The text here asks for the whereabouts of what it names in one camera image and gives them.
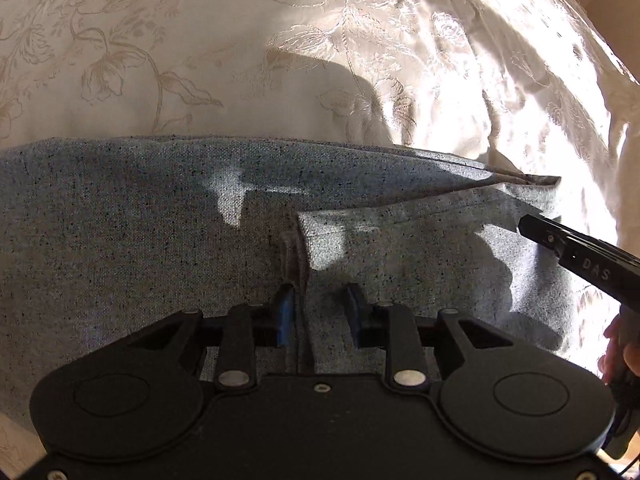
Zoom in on grey speckled pants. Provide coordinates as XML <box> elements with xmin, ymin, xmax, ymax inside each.
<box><xmin>1</xmin><ymin>138</ymin><xmax>574</xmax><ymax>426</ymax></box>

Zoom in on cream embroidered bedspread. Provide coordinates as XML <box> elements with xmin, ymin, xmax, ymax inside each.
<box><xmin>0</xmin><ymin>0</ymin><xmax>640</xmax><ymax>476</ymax></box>

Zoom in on person's right hand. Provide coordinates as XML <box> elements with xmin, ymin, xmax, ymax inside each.
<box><xmin>598</xmin><ymin>314</ymin><xmax>639</xmax><ymax>385</ymax></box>

